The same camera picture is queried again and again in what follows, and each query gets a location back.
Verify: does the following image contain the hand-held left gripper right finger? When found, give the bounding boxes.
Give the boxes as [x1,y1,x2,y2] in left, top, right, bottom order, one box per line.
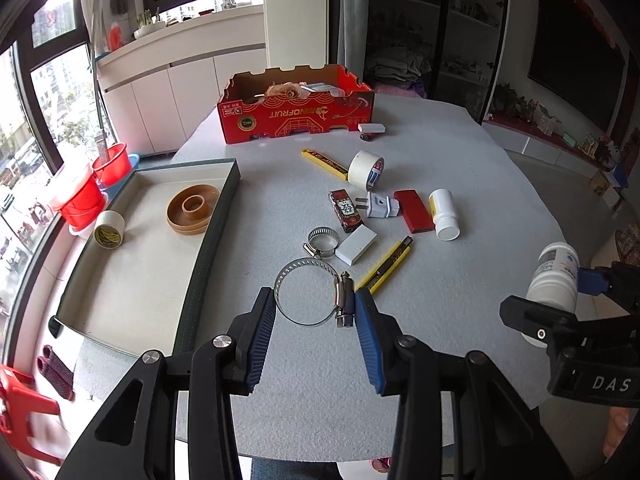
[352,287,573,480]

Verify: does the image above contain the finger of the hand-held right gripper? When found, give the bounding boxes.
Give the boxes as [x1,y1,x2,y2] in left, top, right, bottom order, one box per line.
[576,261,640,312]
[499,295,582,347]

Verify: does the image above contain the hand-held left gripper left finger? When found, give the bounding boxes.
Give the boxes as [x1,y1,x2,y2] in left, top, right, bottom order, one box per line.
[55,286,278,480]

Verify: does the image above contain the white bottle with grey label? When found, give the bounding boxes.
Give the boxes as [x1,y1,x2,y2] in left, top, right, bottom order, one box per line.
[521,242,582,346]

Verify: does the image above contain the large metal hose clamp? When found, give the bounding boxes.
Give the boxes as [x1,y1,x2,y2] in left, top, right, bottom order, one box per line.
[272,257,357,330]

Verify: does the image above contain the white bottle with yellow label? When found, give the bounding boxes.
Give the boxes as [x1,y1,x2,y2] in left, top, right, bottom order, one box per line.
[429,189,461,242]

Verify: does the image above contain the grey tray with beige liner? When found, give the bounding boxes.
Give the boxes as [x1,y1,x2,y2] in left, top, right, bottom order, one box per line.
[50,158,241,359]

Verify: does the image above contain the person's right hand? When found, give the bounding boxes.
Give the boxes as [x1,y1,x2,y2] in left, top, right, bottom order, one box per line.
[602,404,637,461]

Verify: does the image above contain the yellow utility knife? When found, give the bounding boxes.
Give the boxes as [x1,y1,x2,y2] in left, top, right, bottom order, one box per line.
[354,236,415,296]
[301,148,351,181]

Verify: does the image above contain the person's leg in jeans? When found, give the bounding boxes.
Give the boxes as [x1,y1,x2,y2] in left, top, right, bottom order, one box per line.
[250,457,341,480]

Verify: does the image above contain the red patterned pack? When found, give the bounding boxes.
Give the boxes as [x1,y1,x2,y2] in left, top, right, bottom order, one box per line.
[328,188,363,234]

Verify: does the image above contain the white plug adapter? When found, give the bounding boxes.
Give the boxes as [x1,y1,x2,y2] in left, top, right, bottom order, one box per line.
[355,191,401,220]

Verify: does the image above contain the red flat box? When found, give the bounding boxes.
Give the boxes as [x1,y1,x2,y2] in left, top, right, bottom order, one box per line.
[393,189,435,234]

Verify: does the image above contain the brown tape roll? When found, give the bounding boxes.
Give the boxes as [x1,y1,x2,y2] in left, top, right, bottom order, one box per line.
[166,184,222,236]

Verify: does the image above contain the white tape roll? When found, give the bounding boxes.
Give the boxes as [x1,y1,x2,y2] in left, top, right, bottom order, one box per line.
[347,150,386,192]

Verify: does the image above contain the small tape roll yellow label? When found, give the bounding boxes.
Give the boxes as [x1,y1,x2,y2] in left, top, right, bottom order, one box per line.
[93,210,126,249]

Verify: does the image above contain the dark slippers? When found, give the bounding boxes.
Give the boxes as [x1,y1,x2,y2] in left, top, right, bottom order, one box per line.
[36,345,76,402]

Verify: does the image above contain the red bucket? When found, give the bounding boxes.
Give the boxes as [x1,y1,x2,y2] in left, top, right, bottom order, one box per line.
[47,162,107,228]
[91,143,129,187]

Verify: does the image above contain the red cardboard box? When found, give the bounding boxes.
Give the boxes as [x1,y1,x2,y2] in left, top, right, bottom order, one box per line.
[217,64,376,146]

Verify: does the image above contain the red plastic stool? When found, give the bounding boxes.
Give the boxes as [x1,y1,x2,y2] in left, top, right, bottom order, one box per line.
[0,364,63,461]

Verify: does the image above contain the clear packet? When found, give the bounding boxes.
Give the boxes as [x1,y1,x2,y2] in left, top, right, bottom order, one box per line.
[300,82,347,98]

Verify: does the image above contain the white counter cabinet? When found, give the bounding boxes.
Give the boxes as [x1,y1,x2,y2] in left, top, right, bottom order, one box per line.
[95,4,267,155]

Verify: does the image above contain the glass door cabinet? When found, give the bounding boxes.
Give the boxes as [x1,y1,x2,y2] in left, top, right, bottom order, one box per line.
[362,0,511,126]

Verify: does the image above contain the small metal hose clamp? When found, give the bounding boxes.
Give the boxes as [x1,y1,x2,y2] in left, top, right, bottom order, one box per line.
[302,227,339,259]

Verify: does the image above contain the black wall screen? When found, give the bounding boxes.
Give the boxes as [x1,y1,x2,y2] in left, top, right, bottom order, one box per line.
[527,0,628,132]

